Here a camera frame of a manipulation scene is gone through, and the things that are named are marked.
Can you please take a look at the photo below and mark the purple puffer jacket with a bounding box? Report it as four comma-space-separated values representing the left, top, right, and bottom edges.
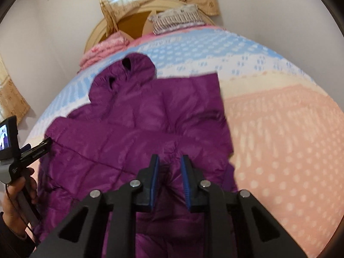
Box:
34, 53, 236, 257

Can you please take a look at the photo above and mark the dark left sleeve forearm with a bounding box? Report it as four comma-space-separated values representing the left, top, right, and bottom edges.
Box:
1, 211, 35, 258

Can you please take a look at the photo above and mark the person left hand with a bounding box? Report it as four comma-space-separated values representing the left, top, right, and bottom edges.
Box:
2, 167, 37, 237

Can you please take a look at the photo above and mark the beige curtain left window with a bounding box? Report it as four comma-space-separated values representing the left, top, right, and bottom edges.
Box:
0, 58, 30, 125

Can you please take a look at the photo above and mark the blue pink dotted bedspread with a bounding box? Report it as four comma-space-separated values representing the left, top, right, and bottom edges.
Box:
30, 26, 343, 257

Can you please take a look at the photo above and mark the folded pink blanket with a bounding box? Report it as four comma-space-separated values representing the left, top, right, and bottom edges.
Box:
79, 31, 133, 71

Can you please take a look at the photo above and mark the beige wooden headboard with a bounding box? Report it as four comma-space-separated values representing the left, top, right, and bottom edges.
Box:
84, 0, 216, 54

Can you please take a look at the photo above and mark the grey striped pillow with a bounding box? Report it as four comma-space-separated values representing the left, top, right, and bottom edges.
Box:
148, 4, 205, 35

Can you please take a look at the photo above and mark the black cable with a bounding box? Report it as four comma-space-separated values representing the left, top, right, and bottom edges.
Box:
5, 182, 41, 245

